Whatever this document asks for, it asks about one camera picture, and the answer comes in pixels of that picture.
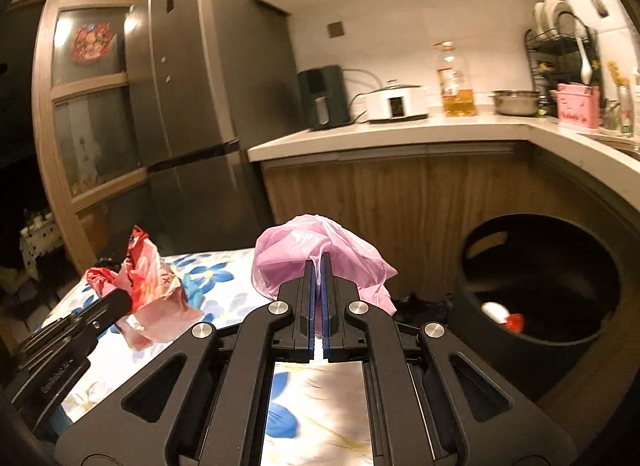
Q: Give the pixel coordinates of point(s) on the white electric cooker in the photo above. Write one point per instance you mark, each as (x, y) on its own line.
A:
(397, 105)

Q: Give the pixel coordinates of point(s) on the red snack wrapper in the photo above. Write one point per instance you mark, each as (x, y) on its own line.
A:
(150, 276)

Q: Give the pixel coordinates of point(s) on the grey refrigerator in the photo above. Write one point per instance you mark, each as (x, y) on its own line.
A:
(200, 70)

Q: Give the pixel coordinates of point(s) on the black air fryer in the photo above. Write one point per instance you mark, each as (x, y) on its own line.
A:
(325, 95)

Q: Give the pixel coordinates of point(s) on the wooden glass door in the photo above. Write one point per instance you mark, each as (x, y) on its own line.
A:
(90, 83)

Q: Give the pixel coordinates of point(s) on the dark wall socket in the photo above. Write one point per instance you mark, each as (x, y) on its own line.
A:
(336, 29)

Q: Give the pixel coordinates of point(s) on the white plate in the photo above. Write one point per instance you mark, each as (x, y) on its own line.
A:
(542, 18)
(567, 20)

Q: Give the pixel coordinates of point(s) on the black dish rack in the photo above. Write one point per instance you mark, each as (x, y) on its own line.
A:
(537, 45)

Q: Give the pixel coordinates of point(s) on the red door decoration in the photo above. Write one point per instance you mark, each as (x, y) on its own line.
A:
(91, 42)

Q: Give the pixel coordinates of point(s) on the wooden kitchen counter cabinet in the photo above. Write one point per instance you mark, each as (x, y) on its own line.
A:
(375, 185)

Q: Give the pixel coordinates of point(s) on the white ladle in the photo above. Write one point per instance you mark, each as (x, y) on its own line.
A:
(585, 68)

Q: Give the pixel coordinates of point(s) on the steel pot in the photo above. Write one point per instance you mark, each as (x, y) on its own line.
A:
(515, 103)

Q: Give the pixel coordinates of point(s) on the yellow flowers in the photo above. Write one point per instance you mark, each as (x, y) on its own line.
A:
(619, 74)

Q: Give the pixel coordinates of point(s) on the pale pink plastic bag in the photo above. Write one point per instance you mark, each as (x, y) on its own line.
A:
(160, 321)

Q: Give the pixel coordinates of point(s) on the drink can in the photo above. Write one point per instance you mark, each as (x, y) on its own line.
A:
(625, 113)

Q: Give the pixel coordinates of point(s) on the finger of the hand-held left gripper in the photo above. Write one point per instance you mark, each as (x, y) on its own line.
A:
(100, 313)

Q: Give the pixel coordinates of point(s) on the purple plastic bag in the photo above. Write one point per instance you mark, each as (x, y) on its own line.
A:
(300, 246)

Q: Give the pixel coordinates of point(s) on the polka dot cloth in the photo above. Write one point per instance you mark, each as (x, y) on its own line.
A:
(40, 246)

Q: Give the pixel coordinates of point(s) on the cooking oil bottle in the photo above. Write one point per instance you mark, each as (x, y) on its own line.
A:
(455, 95)

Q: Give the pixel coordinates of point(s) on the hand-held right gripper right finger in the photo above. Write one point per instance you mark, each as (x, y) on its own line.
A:
(326, 296)

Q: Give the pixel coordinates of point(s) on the black trash bin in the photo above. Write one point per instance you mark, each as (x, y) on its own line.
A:
(500, 371)

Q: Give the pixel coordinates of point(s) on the floral tablecloth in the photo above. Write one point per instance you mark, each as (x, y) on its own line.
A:
(240, 286)

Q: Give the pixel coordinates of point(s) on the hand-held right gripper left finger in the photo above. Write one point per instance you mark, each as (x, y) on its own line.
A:
(312, 296)

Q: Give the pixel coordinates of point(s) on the pink utensil holder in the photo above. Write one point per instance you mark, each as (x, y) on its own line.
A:
(577, 108)

